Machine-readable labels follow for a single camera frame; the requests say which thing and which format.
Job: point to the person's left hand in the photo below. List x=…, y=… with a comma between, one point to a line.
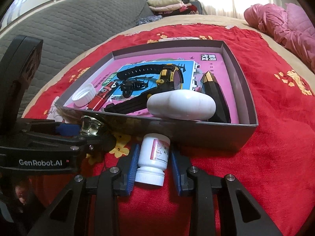
x=24, y=192

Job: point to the yellow black wrist watch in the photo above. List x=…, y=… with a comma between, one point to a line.
x=160, y=77

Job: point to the stack of folded clothes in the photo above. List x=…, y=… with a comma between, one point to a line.
x=166, y=8

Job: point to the grey quilted sofa back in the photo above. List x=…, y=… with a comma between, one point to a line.
x=68, y=29

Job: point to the grey shallow cardboard box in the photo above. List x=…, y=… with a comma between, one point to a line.
x=227, y=136

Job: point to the beige bed sheet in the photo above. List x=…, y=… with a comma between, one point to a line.
x=197, y=19

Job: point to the pink quilted comforter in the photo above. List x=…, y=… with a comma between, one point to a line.
x=289, y=27

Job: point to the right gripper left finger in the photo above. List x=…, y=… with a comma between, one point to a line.
x=69, y=213

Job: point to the brass metal knob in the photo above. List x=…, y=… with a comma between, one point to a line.
x=90, y=126

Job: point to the red floral blanket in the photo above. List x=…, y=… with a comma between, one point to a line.
x=276, y=165

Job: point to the black hair clip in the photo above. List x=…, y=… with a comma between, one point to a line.
x=128, y=86

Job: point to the pink and blue book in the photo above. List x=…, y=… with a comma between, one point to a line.
x=192, y=64

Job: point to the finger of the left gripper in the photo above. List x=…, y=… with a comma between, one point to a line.
x=68, y=129
x=45, y=131

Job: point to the white plastic jar lid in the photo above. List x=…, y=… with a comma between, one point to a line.
x=83, y=95

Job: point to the blue patterned cloth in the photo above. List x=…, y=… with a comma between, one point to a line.
x=149, y=19

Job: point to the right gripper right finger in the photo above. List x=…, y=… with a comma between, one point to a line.
x=240, y=213

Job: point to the white oval case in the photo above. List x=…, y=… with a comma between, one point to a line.
x=181, y=104

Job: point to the white pill bottle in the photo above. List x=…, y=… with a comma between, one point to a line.
x=153, y=159

